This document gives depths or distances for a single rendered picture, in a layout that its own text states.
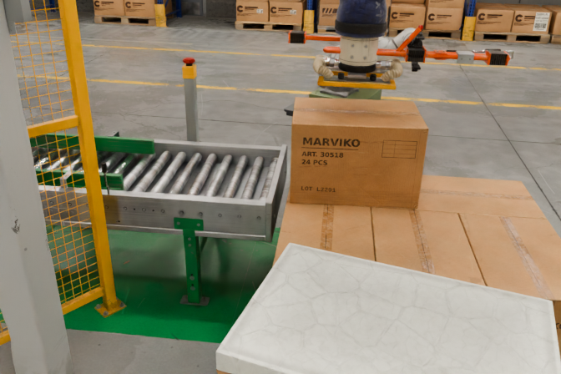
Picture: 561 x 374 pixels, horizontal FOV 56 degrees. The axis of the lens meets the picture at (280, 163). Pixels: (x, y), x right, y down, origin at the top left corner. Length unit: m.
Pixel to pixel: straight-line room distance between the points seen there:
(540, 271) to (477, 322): 1.15
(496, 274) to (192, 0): 9.82
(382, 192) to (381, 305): 1.38
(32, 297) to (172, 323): 0.88
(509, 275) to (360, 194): 0.73
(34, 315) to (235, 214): 0.93
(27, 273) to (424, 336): 1.31
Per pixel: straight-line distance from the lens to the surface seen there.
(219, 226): 2.49
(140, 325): 2.71
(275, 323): 1.10
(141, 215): 2.58
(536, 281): 2.25
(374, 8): 2.34
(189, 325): 2.67
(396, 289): 1.22
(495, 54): 2.51
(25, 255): 1.92
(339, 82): 2.36
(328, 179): 2.45
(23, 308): 2.04
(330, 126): 2.35
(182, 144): 3.08
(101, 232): 2.58
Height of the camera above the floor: 1.75
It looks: 24 degrees down
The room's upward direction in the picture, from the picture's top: 1 degrees clockwise
